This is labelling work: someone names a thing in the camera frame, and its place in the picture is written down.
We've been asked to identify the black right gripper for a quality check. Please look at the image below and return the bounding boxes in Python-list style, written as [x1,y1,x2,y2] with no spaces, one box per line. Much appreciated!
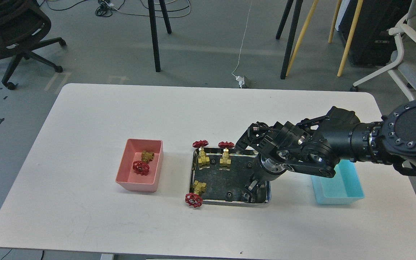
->
[242,155,287,202]

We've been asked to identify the brass valve red handwheel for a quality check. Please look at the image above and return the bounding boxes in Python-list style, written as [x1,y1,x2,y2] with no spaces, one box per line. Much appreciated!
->
[132,150,155,176]

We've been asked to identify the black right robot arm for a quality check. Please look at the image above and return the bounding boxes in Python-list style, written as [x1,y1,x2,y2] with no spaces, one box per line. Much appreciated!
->
[235,99,416,200]

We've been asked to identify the small black gear front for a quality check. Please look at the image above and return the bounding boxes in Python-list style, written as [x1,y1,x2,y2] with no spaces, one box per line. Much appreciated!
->
[226,191,233,201]

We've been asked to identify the brass valve back right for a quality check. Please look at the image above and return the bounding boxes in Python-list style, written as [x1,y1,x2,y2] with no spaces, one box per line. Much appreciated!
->
[218,142,235,170]

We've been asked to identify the brass valve back left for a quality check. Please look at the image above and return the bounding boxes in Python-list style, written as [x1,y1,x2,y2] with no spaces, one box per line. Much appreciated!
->
[192,140,210,169]

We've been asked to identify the brass valve front left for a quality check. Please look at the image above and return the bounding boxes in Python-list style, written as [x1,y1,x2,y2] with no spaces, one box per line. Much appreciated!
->
[185,180,207,208]

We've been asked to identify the blue plastic box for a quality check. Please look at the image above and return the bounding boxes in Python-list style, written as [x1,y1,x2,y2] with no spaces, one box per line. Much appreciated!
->
[311,160,365,205]

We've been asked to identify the pink plastic box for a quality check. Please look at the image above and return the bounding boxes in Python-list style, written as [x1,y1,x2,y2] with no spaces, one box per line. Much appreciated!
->
[116,138,163,192]

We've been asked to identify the black cabinet box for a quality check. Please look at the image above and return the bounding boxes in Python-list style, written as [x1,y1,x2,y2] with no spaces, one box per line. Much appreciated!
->
[348,0,411,67]

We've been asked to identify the steel tray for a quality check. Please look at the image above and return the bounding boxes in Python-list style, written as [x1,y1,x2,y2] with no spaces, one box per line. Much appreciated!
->
[188,147,272,206]

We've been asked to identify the white power adapter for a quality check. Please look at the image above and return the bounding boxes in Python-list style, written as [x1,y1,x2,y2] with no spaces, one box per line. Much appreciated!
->
[235,75,252,88]

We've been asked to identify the black tripod right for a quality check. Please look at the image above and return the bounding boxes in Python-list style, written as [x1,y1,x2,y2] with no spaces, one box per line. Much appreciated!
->
[276,0,303,79]

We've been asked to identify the black tripod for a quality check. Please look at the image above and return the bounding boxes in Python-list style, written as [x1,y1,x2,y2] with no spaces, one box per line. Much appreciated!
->
[147,0,173,73]
[276,0,303,79]

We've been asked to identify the black tripod left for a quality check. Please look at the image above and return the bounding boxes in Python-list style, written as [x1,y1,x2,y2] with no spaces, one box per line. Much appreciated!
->
[147,0,173,73]

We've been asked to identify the wooden easel legs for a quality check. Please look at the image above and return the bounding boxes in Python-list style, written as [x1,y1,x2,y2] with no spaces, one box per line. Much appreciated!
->
[285,0,363,77]

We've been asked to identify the black office chair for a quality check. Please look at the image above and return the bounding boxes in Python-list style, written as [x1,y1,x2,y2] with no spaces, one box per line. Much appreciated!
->
[0,0,66,90]

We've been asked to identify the white cable on floor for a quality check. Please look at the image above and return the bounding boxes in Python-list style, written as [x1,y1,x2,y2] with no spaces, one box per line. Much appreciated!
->
[232,0,254,78]

